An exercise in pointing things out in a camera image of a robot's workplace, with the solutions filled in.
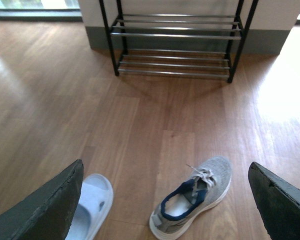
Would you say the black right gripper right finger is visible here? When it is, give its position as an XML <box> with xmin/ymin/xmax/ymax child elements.
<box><xmin>248</xmin><ymin>161</ymin><xmax>300</xmax><ymax>240</ymax></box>

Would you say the grey sneaker white sole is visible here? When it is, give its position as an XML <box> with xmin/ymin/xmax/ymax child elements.
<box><xmin>149</xmin><ymin>156</ymin><xmax>232</xmax><ymax>240</ymax></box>

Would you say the light blue slide sandal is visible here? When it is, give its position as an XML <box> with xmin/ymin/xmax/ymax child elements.
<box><xmin>66</xmin><ymin>173</ymin><xmax>114</xmax><ymax>240</ymax></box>

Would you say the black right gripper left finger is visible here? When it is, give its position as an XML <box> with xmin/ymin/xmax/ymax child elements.
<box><xmin>0</xmin><ymin>159</ymin><xmax>84</xmax><ymax>240</ymax></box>

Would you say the black metal shoe rack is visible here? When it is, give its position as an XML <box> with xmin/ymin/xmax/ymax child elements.
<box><xmin>99</xmin><ymin>0</ymin><xmax>258</xmax><ymax>83</ymax></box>

